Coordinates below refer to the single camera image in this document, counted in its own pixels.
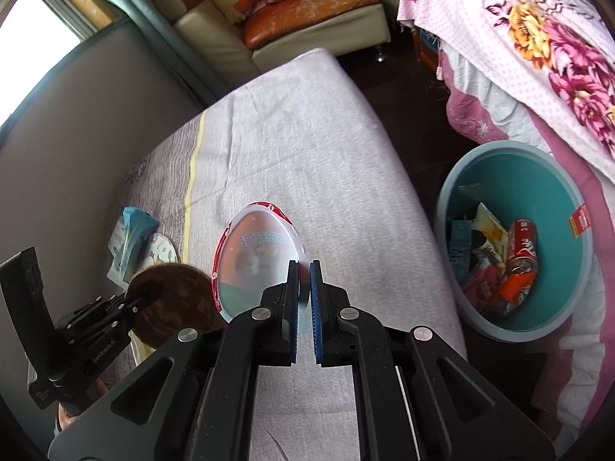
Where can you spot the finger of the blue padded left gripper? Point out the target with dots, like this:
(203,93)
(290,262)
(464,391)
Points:
(141,293)

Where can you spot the cream leather sofa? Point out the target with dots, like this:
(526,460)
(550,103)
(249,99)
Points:
(211,36)

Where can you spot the person's left hand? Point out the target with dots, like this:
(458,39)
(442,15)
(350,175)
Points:
(65,419)

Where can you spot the orange leather seat cushion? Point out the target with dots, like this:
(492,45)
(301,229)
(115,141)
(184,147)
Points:
(277,20)

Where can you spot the teal plastic trash bin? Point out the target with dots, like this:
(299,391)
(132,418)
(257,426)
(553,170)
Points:
(517,181)

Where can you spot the red sticker on bin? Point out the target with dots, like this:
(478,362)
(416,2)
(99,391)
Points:
(580,221)

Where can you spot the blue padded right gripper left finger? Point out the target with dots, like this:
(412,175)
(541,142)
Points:
(292,302)

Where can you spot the brown instant noodle bowl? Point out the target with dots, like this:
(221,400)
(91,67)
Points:
(187,301)

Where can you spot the lilac covered mattress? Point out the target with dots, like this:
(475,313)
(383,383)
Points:
(305,139)

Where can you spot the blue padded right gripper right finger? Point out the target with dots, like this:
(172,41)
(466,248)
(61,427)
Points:
(316,289)

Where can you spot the white wet wipes pack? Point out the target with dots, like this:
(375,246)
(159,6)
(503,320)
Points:
(117,238)

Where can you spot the white round lid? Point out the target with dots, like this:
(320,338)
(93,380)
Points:
(159,249)

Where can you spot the white and mauve bedsheet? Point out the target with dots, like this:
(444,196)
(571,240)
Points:
(579,371)

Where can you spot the red soda can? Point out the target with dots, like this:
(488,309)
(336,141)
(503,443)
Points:
(522,251)

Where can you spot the light blue snack wrapper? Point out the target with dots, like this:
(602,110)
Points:
(138,226)

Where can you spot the pink floral blanket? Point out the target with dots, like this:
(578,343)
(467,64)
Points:
(554,56)

